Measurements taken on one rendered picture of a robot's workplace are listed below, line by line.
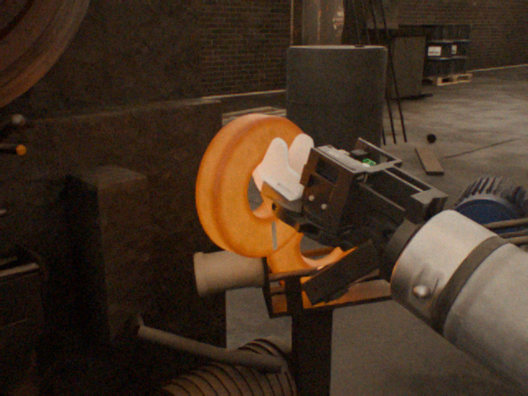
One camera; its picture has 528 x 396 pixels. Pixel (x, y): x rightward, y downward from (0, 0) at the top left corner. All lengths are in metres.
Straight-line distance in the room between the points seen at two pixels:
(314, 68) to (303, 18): 1.85
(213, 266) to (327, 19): 4.13
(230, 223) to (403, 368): 1.33
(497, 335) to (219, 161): 0.29
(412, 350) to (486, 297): 1.51
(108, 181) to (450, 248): 0.46
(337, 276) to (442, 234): 0.12
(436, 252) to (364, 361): 1.42
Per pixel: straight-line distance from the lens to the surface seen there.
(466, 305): 0.44
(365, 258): 0.51
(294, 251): 0.76
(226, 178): 0.55
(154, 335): 0.78
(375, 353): 1.89
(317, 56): 3.18
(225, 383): 0.80
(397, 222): 0.48
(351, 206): 0.50
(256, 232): 0.60
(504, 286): 0.43
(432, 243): 0.45
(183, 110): 0.91
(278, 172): 0.56
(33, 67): 0.70
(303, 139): 0.58
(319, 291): 0.55
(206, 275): 0.75
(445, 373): 1.85
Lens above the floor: 0.99
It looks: 17 degrees down
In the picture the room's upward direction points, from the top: straight up
